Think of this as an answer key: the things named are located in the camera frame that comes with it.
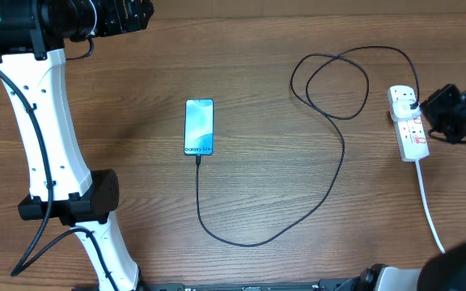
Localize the white power strip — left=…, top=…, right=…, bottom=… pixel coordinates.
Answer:
left=388, top=85, right=430, bottom=162

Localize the blue Galaxy smartphone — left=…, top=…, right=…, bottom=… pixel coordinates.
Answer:
left=184, top=99, right=214, bottom=155

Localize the black USB charging cable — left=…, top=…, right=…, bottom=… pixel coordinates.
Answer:
left=194, top=45, right=421, bottom=248

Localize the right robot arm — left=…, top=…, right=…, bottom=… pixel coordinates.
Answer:
left=338, top=84, right=466, bottom=291

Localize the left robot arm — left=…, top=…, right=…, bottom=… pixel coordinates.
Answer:
left=0, top=0, right=154, bottom=290

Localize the white charger plug adapter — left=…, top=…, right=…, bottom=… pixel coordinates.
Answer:
left=390, top=100, right=421, bottom=122

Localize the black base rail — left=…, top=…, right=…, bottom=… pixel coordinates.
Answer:
left=138, top=278, right=358, bottom=291

